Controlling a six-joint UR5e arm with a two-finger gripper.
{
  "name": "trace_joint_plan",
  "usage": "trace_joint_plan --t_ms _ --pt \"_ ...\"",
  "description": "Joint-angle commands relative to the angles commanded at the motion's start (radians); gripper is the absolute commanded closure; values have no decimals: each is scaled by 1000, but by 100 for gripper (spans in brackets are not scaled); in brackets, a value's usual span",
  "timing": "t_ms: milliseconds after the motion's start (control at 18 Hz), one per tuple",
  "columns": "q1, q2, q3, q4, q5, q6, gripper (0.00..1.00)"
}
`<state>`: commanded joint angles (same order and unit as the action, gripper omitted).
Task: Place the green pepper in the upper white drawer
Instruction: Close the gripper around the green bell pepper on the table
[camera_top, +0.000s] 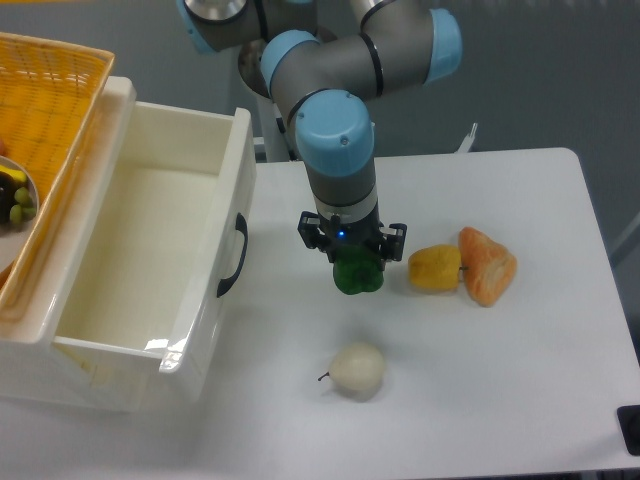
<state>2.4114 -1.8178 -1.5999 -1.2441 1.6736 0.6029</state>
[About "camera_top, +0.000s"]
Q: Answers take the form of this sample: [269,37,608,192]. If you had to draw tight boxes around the green grapes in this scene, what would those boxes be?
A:
[9,187,37,225]

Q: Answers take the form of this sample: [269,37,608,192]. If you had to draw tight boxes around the white pear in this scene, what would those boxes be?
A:
[317,342,386,399]

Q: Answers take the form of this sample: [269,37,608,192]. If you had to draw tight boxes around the yellow fruit piece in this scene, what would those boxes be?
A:
[0,166,27,185]

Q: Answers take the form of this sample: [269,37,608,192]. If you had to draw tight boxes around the orange croissant bread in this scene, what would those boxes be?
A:
[458,227,518,307]

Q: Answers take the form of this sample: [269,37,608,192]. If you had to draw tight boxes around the black corner object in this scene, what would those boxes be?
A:
[617,405,640,456]

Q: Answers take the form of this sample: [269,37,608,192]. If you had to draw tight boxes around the open upper white drawer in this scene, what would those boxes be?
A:
[54,102,256,411]

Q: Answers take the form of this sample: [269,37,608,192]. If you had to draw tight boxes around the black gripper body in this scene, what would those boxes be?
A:
[317,212,384,252]

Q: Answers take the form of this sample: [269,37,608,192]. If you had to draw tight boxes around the yellow bell pepper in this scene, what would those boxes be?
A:
[408,244,463,291]

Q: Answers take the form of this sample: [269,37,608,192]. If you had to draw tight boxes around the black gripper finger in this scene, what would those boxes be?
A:
[378,223,407,264]
[297,211,339,263]

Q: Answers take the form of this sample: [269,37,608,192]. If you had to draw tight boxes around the green bell pepper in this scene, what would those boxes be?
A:
[333,245,384,295]

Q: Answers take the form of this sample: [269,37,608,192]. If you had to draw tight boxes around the yellow woven basket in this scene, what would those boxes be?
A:
[1,32,115,307]

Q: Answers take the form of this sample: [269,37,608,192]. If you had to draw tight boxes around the white plate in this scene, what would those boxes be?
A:
[1,156,40,279]

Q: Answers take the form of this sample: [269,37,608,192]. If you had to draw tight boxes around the dark purple fruit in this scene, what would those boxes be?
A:
[0,172,22,225]

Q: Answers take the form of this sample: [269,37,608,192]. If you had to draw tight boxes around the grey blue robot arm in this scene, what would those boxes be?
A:
[177,1,463,269]

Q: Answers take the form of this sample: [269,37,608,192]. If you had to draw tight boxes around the black drawer handle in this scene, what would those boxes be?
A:
[216,213,249,298]

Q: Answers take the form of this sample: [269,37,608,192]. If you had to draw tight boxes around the white bracket behind table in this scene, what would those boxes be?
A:
[456,122,478,154]

